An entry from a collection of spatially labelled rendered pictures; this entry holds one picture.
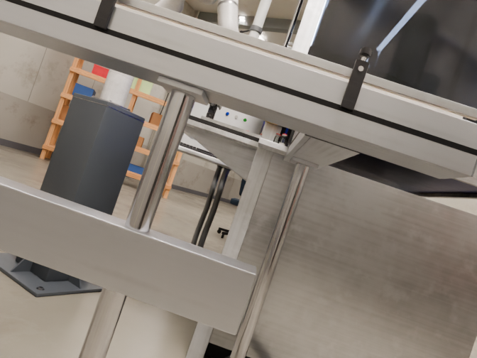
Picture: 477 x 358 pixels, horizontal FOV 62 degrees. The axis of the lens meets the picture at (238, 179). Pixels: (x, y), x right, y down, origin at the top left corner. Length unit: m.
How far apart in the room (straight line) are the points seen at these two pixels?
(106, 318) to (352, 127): 0.58
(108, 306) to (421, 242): 1.20
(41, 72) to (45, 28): 7.64
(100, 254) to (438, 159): 0.64
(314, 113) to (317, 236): 0.89
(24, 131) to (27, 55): 1.37
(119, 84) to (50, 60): 6.59
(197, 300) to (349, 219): 0.93
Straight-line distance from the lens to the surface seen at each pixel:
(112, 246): 0.80
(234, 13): 1.83
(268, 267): 1.35
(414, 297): 1.70
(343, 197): 1.58
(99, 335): 0.86
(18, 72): 8.30
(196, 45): 0.78
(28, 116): 8.48
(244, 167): 1.65
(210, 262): 0.76
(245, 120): 2.61
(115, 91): 2.02
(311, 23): 1.69
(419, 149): 0.78
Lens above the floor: 0.69
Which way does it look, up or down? 1 degrees up
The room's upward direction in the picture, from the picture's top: 19 degrees clockwise
